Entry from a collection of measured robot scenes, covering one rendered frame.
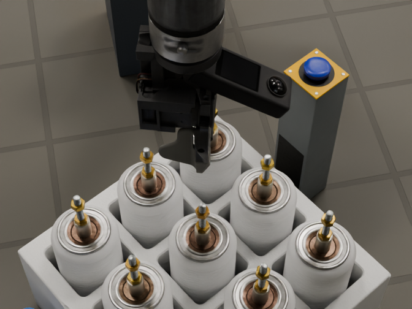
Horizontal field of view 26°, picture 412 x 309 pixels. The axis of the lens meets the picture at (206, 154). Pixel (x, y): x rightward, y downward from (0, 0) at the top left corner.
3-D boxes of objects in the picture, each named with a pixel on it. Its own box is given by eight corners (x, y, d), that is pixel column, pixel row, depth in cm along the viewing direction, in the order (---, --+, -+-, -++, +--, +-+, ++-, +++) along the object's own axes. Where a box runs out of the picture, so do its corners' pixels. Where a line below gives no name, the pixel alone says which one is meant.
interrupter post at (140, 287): (132, 300, 120) (130, 289, 117) (124, 286, 121) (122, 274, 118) (148, 293, 120) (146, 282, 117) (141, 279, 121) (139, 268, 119)
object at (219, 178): (220, 238, 145) (222, 178, 130) (170, 212, 148) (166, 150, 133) (249, 195, 150) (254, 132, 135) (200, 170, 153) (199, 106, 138)
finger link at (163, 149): (161, 167, 107) (159, 113, 101) (209, 171, 107) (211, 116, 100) (157, 187, 105) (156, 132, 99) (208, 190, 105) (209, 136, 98)
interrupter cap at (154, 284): (121, 324, 118) (121, 322, 117) (100, 278, 121) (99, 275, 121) (173, 301, 119) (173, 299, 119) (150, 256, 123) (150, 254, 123)
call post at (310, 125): (270, 183, 159) (282, 72, 134) (298, 162, 162) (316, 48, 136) (298, 209, 156) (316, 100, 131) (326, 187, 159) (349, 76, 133)
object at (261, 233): (294, 233, 146) (304, 173, 131) (279, 284, 141) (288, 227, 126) (237, 219, 147) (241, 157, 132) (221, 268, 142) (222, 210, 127)
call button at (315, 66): (297, 73, 134) (298, 65, 132) (316, 60, 135) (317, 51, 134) (316, 89, 132) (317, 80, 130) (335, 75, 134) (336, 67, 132)
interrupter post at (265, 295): (272, 297, 120) (274, 286, 117) (260, 309, 119) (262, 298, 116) (259, 286, 121) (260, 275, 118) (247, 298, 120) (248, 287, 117)
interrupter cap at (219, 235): (227, 214, 127) (227, 212, 127) (232, 262, 123) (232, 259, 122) (174, 217, 127) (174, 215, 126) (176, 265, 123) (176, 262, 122)
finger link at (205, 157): (195, 141, 104) (196, 86, 97) (211, 142, 104) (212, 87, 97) (191, 171, 101) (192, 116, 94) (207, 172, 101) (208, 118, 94)
